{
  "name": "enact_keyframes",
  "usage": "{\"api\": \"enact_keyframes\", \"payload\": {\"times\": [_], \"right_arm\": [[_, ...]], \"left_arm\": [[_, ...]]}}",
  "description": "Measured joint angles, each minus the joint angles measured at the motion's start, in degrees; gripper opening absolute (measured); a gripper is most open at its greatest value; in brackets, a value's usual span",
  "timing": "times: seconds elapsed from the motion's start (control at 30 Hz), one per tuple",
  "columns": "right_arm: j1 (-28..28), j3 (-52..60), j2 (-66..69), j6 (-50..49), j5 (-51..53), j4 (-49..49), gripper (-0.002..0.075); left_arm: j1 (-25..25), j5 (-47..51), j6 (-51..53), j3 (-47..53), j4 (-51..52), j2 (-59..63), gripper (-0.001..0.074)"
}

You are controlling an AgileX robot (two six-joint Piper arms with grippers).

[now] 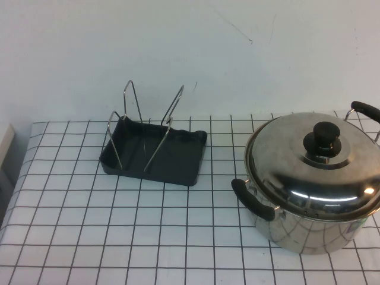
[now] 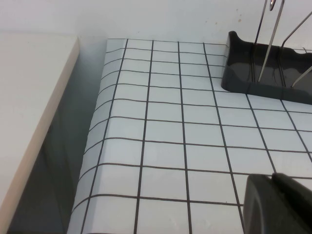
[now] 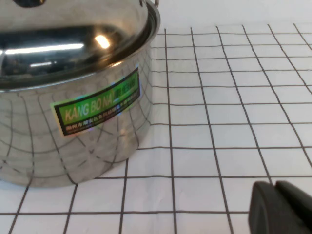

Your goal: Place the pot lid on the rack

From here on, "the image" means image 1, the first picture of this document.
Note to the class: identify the white black-grid tablecloth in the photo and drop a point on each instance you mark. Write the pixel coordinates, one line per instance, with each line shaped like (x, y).
(89, 225)

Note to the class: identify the steel pot lid black knob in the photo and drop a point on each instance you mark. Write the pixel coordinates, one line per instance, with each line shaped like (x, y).
(282, 154)

